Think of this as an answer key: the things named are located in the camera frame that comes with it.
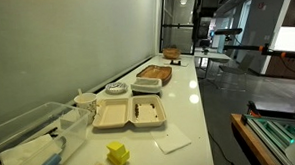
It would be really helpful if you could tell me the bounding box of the white patterned paper cup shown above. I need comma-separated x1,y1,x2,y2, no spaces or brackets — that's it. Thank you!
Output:
73,92,99,126

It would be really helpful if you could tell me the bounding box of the dark basket with white liner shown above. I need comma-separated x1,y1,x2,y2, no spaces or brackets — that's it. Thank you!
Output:
129,76,163,97

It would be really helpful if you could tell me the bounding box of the brown wooden tray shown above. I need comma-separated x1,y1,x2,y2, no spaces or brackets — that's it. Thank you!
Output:
135,63,174,88

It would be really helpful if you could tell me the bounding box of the black and white patterned plate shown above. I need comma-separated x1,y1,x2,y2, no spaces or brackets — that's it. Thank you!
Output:
104,81,130,95

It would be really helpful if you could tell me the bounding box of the small black object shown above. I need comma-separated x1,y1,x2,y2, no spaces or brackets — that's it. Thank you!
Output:
169,59,182,67

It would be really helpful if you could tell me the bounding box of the woven wicker basket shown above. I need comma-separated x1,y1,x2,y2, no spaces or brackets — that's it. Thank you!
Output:
162,45,182,61

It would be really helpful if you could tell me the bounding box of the beige clamshell takeout container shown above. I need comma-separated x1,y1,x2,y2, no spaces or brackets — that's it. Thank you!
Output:
90,93,167,131

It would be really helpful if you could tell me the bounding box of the white paper napkin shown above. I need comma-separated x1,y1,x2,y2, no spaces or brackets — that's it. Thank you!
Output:
149,123,193,155

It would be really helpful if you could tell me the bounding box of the yellow toy block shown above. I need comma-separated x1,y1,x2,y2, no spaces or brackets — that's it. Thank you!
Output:
105,140,131,165

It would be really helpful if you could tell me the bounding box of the clear plastic storage bin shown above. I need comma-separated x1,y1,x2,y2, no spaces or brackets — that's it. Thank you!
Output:
0,100,93,165

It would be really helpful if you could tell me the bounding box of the black and orange clamp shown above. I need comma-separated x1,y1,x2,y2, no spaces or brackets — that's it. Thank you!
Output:
246,99,267,119

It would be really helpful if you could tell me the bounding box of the wooden mounting board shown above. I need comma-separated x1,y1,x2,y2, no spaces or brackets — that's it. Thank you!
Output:
230,111,282,165

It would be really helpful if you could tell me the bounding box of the white tissue cloth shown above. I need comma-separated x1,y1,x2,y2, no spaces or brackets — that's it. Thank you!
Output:
0,133,64,165

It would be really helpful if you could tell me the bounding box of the black stereo camera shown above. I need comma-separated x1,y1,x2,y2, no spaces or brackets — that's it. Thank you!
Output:
214,27,244,37

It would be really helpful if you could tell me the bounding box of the black floor cable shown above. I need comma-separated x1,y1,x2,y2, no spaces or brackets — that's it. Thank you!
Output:
208,130,239,165

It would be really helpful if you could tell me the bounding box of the black camera boom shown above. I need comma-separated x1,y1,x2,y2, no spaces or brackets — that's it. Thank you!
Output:
223,41,295,62

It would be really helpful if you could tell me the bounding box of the aluminium profile base frame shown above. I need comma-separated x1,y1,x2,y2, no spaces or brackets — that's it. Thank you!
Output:
241,109,295,165

